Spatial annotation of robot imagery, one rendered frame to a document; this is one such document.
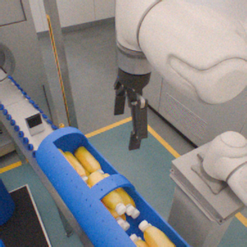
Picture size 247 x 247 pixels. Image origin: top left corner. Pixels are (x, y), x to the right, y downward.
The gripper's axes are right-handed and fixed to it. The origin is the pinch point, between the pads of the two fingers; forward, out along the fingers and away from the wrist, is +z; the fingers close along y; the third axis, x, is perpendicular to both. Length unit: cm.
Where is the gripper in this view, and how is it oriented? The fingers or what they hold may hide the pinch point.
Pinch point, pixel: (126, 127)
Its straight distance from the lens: 69.5
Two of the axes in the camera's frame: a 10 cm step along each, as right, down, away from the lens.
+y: -3.1, -7.1, 6.3
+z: -1.0, 6.8, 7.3
